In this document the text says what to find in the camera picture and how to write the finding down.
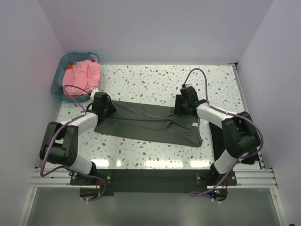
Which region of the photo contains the dark green t-shirt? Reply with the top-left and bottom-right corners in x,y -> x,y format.
94,101 -> 203,147

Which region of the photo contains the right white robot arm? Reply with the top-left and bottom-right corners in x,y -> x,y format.
175,86 -> 262,185

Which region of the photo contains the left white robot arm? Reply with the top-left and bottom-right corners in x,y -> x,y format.
40,92 -> 117,185

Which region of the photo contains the pink t-shirt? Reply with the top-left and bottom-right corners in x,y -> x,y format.
63,60 -> 101,96

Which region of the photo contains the teal laundry basket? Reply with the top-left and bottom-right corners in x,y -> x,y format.
50,52 -> 99,102

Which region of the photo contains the black folded t-shirt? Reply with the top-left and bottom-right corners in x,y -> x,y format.
209,122 -> 260,165

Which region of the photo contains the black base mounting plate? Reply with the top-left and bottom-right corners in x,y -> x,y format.
69,169 -> 237,197

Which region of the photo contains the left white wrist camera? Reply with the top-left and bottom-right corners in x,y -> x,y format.
91,88 -> 99,95

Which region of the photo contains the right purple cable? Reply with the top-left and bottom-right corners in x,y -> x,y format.
182,68 -> 264,198

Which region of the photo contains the purple cable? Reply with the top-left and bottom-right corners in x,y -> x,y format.
40,84 -> 109,202
182,68 -> 264,198

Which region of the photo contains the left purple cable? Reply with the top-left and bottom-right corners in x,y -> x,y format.
40,84 -> 109,202

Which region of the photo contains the aluminium frame rail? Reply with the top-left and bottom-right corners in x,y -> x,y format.
30,169 -> 278,188

